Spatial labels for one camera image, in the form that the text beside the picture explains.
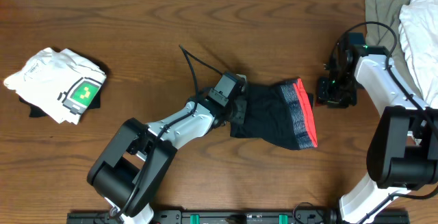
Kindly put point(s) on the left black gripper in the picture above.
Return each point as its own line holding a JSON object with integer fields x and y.
{"x": 240, "y": 107}

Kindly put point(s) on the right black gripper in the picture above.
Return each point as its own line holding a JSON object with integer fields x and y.
{"x": 322, "y": 96}

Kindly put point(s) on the black leggings red waistband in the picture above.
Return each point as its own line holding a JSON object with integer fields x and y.
{"x": 281, "y": 114}

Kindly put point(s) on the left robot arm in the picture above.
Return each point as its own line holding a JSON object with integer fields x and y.
{"x": 131, "y": 168}

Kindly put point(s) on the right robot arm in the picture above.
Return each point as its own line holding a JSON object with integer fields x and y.
{"x": 402, "y": 156}

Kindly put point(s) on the beige garment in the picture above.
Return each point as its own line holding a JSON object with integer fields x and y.
{"x": 387, "y": 12}

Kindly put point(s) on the folded white graphic t-shirt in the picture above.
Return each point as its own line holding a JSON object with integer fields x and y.
{"x": 62, "y": 84}

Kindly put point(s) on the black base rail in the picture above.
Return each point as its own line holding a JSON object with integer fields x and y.
{"x": 304, "y": 213}

